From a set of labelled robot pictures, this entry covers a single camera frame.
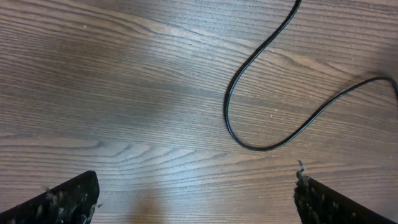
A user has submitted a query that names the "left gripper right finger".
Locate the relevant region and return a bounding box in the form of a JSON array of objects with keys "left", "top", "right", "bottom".
[{"left": 294, "top": 161, "right": 396, "bottom": 224}]

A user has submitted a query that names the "long black usb cable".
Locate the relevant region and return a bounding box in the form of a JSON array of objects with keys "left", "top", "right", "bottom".
[{"left": 223, "top": 0, "right": 398, "bottom": 152}]

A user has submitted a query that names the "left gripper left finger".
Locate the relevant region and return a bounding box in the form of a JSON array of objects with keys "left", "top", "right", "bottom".
[{"left": 1, "top": 170, "right": 100, "bottom": 224}]

